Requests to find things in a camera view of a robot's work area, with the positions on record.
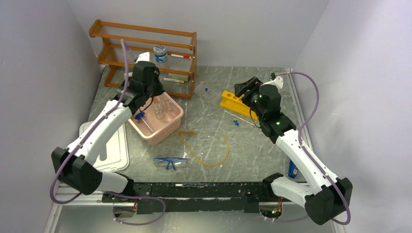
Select small glass jar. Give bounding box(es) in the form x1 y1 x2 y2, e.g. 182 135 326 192
154 103 165 120

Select metal crucible tongs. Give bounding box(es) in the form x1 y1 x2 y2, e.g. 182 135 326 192
160 95 174 114

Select blue handled brush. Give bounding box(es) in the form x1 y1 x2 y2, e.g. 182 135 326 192
134 112 154 133

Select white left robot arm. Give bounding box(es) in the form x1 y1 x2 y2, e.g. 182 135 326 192
51 61 164 202

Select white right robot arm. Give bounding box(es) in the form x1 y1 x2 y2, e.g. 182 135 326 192
234 77 353 225

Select yellow test tube rack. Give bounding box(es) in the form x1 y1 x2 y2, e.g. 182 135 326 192
220 90 258 121

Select orange white marker pen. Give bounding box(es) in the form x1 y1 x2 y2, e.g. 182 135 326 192
163 78 185 83

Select blue white jar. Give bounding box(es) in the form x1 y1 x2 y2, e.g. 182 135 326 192
153 45 168 63

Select clear acrylic tube rack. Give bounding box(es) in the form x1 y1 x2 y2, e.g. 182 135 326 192
194 81 222 103

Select green small box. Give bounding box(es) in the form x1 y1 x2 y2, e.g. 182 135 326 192
168 73 189 82

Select wooden shelf rack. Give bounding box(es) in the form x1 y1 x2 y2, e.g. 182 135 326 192
88 19 197 99

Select pink plastic tub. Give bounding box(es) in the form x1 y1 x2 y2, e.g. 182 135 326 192
128 92 183 146

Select red white marker pen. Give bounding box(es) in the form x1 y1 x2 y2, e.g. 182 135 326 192
170 54 192 60

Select amber rubber tubing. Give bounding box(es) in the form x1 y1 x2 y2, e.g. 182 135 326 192
177 130 230 168

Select white tub lid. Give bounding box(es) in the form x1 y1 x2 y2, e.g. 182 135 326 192
93 124 130 172

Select blue safety glasses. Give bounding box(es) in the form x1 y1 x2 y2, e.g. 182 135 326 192
153 157 189 170

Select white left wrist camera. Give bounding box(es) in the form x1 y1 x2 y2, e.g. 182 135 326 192
135 52 155 64

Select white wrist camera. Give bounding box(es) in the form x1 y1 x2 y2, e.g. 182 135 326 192
135 52 155 64
263 76 284 90

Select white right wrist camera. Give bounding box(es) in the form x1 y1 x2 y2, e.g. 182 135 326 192
263 76 284 90

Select blue tool by wall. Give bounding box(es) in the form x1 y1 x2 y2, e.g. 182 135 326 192
288 160 298 179

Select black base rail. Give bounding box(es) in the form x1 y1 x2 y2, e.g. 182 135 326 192
102 181 289 215

